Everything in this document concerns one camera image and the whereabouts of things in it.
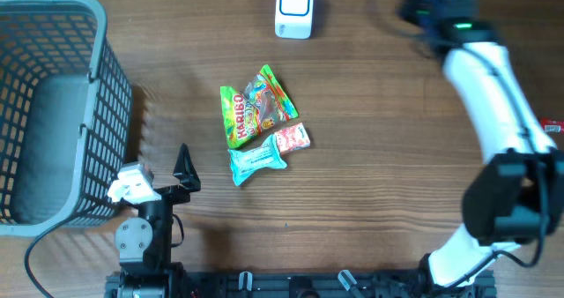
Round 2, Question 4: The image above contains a mint green wipes pack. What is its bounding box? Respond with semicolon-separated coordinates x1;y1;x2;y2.
228;135;287;186

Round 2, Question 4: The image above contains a green Haribo candy bag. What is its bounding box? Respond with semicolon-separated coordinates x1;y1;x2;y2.
219;64;299;149

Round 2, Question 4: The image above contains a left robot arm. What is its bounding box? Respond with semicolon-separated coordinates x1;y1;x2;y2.
104;144;201;298

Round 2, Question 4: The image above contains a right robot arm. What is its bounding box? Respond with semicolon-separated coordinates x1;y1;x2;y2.
398;0;563;296

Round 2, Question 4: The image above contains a small red tissue pack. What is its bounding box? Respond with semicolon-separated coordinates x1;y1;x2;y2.
274;123;311;155

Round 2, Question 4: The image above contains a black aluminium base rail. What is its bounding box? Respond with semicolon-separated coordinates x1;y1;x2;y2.
104;269;498;298

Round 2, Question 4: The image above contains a grey plastic shopping basket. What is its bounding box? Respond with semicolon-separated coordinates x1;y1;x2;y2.
1;0;133;237

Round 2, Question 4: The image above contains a red stick packet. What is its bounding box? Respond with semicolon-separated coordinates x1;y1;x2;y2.
540;118;564;133

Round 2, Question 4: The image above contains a black left camera cable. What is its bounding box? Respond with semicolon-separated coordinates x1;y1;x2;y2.
24;203;124;298

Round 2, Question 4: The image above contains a white barcode scanner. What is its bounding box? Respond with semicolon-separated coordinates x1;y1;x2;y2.
275;0;314;40

